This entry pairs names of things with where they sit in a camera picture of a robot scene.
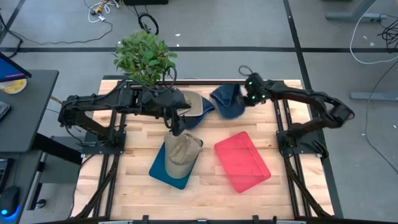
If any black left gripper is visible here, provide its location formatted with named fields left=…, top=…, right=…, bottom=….
left=146, top=87, right=192, bottom=137

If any khaki baseball cap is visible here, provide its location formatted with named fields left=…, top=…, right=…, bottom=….
left=177, top=90, right=205, bottom=118
left=164, top=132, right=203, bottom=180

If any red rectangular tray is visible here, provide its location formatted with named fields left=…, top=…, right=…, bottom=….
left=213, top=131, right=272, bottom=194

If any green plant in black pot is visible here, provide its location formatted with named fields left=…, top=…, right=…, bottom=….
left=113, top=30, right=178, bottom=87

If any grey desk foot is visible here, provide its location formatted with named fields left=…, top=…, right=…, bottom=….
left=325, top=0, right=388, bottom=23
left=349, top=91, right=398, bottom=102

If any black side desk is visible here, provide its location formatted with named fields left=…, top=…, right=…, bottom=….
left=0, top=70, right=83, bottom=166

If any yellow round container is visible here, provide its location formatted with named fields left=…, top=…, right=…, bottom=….
left=0, top=78, right=28, bottom=95

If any black keyboard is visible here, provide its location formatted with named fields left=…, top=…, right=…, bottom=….
left=0, top=101, right=12, bottom=123

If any computer monitor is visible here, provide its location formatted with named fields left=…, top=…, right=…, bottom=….
left=0, top=51, right=32, bottom=83

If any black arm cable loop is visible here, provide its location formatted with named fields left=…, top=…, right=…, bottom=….
left=238, top=65, right=254, bottom=77

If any long white looped cable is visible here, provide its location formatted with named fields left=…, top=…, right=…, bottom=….
left=349, top=12, right=398, bottom=65

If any black coiled cable ring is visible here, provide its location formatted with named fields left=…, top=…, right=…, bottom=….
left=137, top=12, right=160, bottom=35

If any thin black floor cable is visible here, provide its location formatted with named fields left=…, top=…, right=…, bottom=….
left=364, top=60, right=398, bottom=175

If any long black floor cable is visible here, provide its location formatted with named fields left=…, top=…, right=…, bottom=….
left=0, top=14, right=114, bottom=58

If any white and yellow cable bundle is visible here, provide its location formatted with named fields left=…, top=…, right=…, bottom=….
left=87, top=0, right=121, bottom=24

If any black tangled cable bunch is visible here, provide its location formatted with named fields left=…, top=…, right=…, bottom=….
left=377, top=19, right=398, bottom=54

